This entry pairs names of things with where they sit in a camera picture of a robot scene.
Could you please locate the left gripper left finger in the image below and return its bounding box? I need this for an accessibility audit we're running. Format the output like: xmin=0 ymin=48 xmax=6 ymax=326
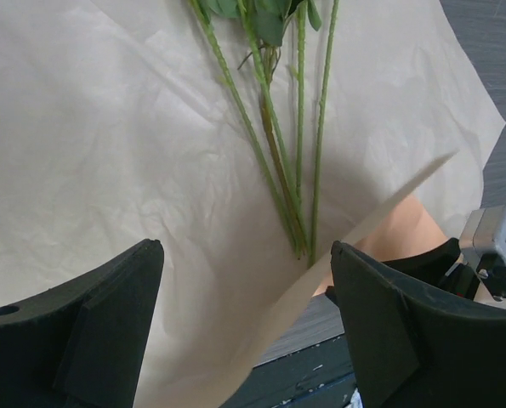
xmin=0 ymin=239 xmax=164 ymax=407

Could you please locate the orange wrapping paper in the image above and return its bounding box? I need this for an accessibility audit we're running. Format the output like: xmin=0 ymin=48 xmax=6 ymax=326
xmin=0 ymin=1 xmax=505 ymax=407

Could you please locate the pink flower stem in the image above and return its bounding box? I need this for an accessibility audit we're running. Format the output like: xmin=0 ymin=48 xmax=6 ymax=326
xmin=188 ymin=0 xmax=300 ymax=257

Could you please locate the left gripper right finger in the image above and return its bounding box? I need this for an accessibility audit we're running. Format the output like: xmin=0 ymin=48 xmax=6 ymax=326
xmin=331 ymin=241 xmax=506 ymax=407

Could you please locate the yellow flower stem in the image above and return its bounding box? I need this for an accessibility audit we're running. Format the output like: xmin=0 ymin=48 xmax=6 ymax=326
xmin=237 ymin=1 xmax=308 ymax=258

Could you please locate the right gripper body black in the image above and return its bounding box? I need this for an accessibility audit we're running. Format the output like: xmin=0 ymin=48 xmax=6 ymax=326
xmin=360 ymin=238 xmax=480 ymax=304

